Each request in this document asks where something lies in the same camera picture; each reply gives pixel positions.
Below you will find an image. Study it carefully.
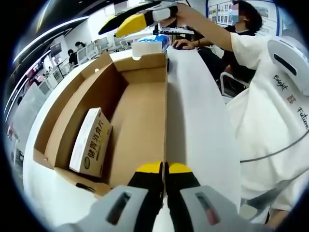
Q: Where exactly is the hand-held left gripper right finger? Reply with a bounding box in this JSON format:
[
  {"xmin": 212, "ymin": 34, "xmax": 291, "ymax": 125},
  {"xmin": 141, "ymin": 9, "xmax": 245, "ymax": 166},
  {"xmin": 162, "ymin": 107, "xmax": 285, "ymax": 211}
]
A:
[{"xmin": 165, "ymin": 161, "xmax": 256, "ymax": 232}]

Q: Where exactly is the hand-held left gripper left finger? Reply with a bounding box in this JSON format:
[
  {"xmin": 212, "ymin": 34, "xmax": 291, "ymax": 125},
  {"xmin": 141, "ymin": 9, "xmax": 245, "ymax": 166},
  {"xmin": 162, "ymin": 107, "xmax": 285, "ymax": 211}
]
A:
[{"xmin": 60, "ymin": 160, "xmax": 164, "ymax": 232}]

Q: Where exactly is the blue soft tissue pack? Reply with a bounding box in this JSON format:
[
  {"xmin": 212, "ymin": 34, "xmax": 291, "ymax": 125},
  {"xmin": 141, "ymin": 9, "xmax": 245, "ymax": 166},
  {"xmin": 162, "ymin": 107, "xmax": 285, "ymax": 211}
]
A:
[{"xmin": 131, "ymin": 34, "xmax": 169, "ymax": 58}]

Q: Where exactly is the brown cardboard shoe box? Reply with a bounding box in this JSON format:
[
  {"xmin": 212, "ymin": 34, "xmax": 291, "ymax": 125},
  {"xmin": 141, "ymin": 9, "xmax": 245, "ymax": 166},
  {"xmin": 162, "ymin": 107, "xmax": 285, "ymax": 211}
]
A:
[{"xmin": 32, "ymin": 52, "xmax": 169, "ymax": 196}]

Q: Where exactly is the person's right hand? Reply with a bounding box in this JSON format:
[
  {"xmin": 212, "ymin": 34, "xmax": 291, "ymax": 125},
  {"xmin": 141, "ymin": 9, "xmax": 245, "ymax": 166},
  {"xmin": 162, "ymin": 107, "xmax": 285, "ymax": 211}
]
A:
[{"xmin": 160, "ymin": 4, "xmax": 196, "ymax": 28}]

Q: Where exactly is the flat dark keyboard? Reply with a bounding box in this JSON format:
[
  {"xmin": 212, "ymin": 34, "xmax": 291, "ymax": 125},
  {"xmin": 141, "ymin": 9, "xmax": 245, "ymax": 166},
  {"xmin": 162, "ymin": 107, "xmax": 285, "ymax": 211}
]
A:
[{"xmin": 159, "ymin": 26, "xmax": 196, "ymax": 35}]

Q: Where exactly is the small white orange carton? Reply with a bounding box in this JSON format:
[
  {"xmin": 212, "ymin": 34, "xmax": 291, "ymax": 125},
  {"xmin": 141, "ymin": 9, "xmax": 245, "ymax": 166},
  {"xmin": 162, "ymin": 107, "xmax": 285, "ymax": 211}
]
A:
[{"xmin": 69, "ymin": 107, "xmax": 113, "ymax": 178}]

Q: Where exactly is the white framed chair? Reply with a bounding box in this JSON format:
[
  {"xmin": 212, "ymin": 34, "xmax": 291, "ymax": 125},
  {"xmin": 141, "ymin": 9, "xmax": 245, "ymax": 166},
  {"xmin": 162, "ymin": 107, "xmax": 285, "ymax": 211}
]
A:
[{"xmin": 219, "ymin": 72, "xmax": 251, "ymax": 97}]

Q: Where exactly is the operator in white shirt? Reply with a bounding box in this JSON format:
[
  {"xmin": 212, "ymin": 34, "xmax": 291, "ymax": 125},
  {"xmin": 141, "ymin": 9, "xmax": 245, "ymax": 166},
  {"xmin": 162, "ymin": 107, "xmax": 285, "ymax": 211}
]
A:
[{"xmin": 225, "ymin": 32, "xmax": 309, "ymax": 211}]

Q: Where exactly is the white chest device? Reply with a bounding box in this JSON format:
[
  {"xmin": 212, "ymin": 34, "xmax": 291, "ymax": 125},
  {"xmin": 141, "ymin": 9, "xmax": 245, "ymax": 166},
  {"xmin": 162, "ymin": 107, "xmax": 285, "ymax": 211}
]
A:
[{"xmin": 267, "ymin": 38, "xmax": 309, "ymax": 96}]

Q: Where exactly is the blue white wall poster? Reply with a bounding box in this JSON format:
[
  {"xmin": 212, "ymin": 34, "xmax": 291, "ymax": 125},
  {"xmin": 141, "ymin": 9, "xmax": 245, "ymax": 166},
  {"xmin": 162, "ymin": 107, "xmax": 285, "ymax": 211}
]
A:
[{"xmin": 207, "ymin": 0, "xmax": 281, "ymax": 32}]

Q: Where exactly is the dark device cable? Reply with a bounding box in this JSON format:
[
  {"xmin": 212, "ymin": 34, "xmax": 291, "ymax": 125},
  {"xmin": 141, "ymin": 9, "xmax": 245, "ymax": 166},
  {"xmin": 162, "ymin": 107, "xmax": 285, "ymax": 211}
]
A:
[{"xmin": 240, "ymin": 130, "xmax": 309, "ymax": 163}]

